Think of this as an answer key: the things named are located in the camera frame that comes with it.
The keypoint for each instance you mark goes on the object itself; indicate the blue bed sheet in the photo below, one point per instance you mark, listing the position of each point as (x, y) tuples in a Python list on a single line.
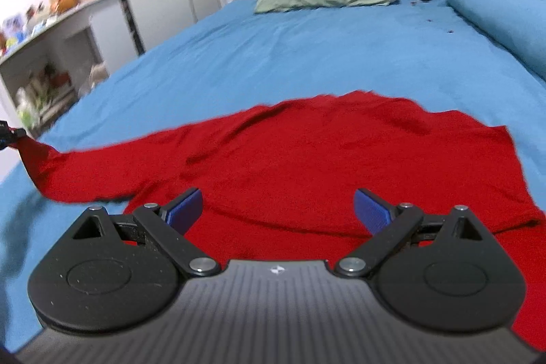
[(264, 61)]

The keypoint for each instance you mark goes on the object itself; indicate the red long-sleeved sweater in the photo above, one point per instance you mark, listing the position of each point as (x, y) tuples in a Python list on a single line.
[(315, 159)]

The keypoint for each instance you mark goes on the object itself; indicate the blue rolled duvet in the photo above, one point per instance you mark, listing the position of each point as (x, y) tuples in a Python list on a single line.
[(499, 6)]

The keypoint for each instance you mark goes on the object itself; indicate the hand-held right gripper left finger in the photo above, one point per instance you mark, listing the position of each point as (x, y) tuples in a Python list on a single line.
[(186, 208)]

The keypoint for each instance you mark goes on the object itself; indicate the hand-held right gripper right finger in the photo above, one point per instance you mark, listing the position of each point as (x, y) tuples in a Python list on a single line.
[(369, 211)]

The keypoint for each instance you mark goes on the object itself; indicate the white shelf unit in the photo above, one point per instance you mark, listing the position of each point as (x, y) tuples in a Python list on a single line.
[(51, 61)]

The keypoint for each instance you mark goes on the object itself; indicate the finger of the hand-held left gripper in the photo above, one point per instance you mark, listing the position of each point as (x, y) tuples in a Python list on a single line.
[(7, 135)]

